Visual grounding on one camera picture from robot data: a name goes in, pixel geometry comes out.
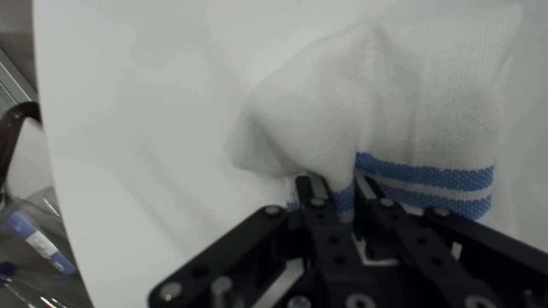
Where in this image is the dark wooden chair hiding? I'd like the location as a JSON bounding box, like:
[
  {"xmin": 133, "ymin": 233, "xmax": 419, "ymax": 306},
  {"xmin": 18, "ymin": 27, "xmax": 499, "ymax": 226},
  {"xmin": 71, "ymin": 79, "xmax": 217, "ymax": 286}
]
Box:
[{"xmin": 0, "ymin": 101, "xmax": 42, "ymax": 192}]

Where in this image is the clear plastic bag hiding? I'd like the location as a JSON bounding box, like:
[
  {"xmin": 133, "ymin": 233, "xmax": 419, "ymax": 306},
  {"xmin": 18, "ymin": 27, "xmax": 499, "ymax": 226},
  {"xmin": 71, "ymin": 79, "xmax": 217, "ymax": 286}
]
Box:
[{"xmin": 0, "ymin": 190, "xmax": 95, "ymax": 308}]

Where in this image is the white and blue tea towel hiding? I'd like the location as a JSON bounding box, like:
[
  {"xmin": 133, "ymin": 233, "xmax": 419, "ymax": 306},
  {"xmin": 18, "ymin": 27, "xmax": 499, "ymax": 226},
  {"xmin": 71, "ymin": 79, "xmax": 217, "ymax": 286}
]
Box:
[{"xmin": 224, "ymin": 5, "xmax": 525, "ymax": 226}]

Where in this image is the aluminium floor frame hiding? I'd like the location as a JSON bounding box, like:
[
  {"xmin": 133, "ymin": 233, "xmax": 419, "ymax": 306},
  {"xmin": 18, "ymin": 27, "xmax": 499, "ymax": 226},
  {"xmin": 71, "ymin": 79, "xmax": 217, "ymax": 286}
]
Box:
[{"xmin": 0, "ymin": 48, "xmax": 39, "ymax": 108}]

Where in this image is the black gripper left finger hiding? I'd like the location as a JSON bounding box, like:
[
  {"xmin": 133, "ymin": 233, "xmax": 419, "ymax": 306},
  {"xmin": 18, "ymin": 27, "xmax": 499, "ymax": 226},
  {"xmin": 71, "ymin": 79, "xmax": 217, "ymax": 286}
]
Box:
[{"xmin": 148, "ymin": 173, "xmax": 366, "ymax": 308}]

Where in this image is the blue capped tube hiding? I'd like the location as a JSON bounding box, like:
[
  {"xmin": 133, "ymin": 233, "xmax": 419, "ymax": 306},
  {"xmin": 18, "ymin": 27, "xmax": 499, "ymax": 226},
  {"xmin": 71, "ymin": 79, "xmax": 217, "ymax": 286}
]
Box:
[{"xmin": 1, "ymin": 210, "xmax": 78, "ymax": 277}]

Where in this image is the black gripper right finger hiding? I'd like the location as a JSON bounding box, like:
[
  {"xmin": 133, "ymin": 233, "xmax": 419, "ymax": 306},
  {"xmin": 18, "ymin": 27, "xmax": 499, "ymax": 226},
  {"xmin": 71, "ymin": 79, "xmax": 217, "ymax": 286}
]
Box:
[{"xmin": 354, "ymin": 175, "xmax": 548, "ymax": 308}]

